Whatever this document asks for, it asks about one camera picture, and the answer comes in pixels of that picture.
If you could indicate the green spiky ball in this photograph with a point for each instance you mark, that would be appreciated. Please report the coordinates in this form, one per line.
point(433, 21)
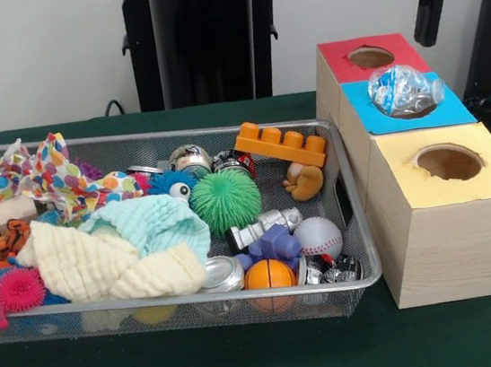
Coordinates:
point(226, 201)

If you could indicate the cream yellow cloth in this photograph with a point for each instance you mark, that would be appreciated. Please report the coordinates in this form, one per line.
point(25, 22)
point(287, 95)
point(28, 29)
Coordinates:
point(102, 266)

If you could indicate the clear mesh bin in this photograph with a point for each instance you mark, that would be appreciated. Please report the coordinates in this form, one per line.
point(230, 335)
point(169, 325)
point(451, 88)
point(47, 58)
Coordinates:
point(155, 322)

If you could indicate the white ball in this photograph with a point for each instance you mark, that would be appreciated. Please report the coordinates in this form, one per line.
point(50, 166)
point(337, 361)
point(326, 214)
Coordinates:
point(319, 238)

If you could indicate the wooden box with three holes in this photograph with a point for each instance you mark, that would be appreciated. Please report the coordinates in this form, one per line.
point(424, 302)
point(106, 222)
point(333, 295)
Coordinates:
point(451, 229)

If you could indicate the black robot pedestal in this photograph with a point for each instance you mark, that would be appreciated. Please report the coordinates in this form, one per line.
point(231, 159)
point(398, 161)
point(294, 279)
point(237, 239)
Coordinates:
point(200, 45)

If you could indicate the pink spiky ball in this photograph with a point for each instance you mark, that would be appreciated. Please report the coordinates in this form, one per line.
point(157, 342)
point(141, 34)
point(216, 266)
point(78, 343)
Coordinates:
point(17, 290)

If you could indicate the orange rubber toy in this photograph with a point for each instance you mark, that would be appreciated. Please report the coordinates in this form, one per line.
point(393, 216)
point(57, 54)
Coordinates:
point(281, 145)

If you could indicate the small orange basketball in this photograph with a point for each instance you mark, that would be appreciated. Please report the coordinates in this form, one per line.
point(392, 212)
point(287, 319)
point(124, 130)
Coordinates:
point(269, 273)

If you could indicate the polka dot cloth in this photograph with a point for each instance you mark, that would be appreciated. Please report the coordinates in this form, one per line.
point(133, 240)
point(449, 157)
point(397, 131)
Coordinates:
point(55, 177)

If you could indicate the silver can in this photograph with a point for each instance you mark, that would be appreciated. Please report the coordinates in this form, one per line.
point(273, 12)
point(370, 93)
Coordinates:
point(222, 274)

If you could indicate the mint green cloth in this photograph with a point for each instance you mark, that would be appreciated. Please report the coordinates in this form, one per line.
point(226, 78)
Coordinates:
point(156, 227)

